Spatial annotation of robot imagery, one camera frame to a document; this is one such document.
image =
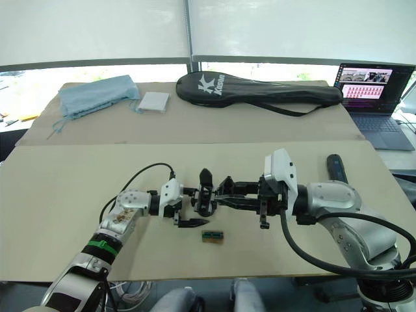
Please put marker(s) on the white roller blind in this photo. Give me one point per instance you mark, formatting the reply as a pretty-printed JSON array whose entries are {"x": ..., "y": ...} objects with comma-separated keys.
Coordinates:
[
  {"x": 91, "y": 29},
  {"x": 292, "y": 26}
]

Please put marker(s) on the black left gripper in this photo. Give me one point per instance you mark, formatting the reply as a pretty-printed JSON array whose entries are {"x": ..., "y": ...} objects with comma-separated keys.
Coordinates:
[{"x": 169, "y": 212}]

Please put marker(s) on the yellow flat object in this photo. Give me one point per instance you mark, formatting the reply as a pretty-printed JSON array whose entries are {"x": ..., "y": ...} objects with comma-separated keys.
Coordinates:
[{"x": 29, "y": 116}]

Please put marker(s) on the black finger piece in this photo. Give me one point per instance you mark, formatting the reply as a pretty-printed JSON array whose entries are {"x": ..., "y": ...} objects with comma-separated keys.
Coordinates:
[{"x": 205, "y": 177}]

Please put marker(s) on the grey rounded shape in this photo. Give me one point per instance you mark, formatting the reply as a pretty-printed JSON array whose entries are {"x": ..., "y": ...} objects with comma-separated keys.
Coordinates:
[
  {"x": 248, "y": 295},
  {"x": 175, "y": 300}
]

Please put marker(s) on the black electric screwdriver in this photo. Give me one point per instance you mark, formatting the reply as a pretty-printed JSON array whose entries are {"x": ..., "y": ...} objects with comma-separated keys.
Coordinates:
[{"x": 336, "y": 167}]

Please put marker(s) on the small green brown screw block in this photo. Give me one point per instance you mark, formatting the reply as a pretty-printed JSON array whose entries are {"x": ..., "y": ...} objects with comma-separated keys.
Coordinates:
[{"x": 213, "y": 236}]

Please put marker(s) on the open dark laptop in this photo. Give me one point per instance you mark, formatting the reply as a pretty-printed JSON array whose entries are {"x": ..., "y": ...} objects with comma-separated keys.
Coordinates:
[{"x": 373, "y": 123}]

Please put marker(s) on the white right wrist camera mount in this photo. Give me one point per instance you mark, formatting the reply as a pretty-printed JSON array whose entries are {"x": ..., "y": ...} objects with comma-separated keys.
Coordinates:
[{"x": 281, "y": 169}]

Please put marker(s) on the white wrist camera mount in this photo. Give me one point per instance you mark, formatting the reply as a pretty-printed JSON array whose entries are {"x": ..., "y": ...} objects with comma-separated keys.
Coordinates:
[
  {"x": 281, "y": 169},
  {"x": 170, "y": 193}
]

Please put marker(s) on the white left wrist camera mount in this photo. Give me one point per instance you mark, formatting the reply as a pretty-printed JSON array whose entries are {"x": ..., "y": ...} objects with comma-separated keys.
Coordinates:
[{"x": 170, "y": 193}]

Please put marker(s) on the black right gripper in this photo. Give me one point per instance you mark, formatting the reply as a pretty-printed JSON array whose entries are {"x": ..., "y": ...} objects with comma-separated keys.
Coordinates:
[{"x": 273, "y": 200}]

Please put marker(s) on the black gripper body workpiece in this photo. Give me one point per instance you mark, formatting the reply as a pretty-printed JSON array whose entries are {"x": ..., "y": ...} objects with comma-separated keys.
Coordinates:
[{"x": 204, "y": 201}]

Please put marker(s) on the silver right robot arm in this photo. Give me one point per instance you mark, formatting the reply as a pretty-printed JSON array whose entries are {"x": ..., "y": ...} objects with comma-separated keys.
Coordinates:
[{"x": 331, "y": 198}]

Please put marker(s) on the black Kason racket bag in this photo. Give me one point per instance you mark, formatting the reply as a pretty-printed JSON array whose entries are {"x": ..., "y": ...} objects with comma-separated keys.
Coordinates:
[{"x": 227, "y": 87}]

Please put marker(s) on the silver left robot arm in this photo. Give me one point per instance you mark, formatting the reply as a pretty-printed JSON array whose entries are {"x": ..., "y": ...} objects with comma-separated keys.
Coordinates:
[{"x": 126, "y": 201}]

